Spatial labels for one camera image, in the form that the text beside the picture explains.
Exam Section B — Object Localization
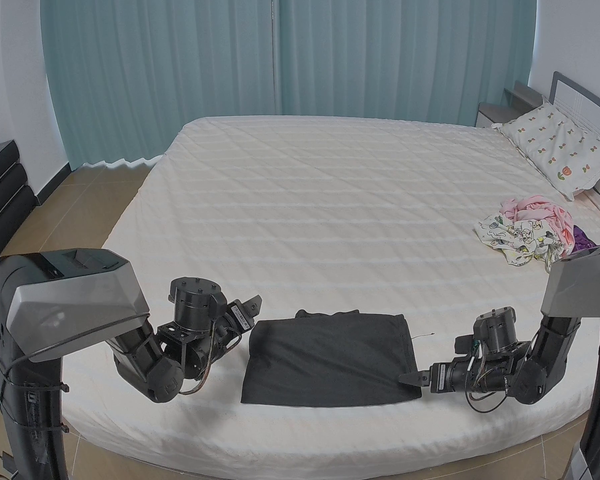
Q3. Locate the black T-shirt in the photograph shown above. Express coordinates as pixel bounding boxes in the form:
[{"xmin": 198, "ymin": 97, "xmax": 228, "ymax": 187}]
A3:
[{"xmin": 240, "ymin": 308, "xmax": 436, "ymax": 409}]

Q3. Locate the black chest of drawers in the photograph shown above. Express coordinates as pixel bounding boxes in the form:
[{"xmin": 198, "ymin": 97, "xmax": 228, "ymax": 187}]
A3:
[{"xmin": 0, "ymin": 139, "xmax": 37, "ymax": 279}]

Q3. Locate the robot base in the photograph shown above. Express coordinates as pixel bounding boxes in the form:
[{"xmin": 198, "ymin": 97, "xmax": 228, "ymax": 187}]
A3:
[{"xmin": 562, "ymin": 443, "xmax": 591, "ymax": 480}]

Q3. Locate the bed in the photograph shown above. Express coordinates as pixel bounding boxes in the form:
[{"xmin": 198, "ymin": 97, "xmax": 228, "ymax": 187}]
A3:
[{"xmin": 62, "ymin": 72, "xmax": 600, "ymax": 479}]

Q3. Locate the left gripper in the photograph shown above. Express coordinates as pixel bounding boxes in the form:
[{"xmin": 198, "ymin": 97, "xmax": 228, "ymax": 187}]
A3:
[{"xmin": 211, "ymin": 295, "xmax": 263, "ymax": 345}]

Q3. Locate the pink garment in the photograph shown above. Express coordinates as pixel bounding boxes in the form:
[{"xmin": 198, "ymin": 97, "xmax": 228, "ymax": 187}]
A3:
[{"xmin": 499, "ymin": 195, "xmax": 576, "ymax": 249}]

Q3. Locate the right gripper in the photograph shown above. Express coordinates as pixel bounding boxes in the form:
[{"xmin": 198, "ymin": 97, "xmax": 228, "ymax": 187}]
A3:
[{"xmin": 397, "ymin": 359, "xmax": 473, "ymax": 395}]

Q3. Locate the white printed pillow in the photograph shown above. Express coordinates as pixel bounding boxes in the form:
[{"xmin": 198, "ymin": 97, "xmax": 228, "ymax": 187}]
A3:
[{"xmin": 495, "ymin": 100, "xmax": 600, "ymax": 201}]

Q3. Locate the purple garment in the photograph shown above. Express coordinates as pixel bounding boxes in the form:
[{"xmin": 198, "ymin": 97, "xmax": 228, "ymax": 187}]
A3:
[{"xmin": 562, "ymin": 224, "xmax": 597, "ymax": 259}]

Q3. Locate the grey bedside table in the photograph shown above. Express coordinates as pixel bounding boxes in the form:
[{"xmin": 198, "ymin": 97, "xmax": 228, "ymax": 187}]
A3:
[{"xmin": 476, "ymin": 80, "xmax": 548, "ymax": 129}]

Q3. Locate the white printed garment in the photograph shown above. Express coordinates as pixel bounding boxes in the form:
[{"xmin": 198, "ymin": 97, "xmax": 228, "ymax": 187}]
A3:
[{"xmin": 474, "ymin": 214, "xmax": 566, "ymax": 274}]

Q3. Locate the blue-green curtain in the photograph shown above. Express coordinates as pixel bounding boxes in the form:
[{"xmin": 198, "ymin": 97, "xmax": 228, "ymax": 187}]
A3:
[{"xmin": 40, "ymin": 0, "xmax": 538, "ymax": 169}]

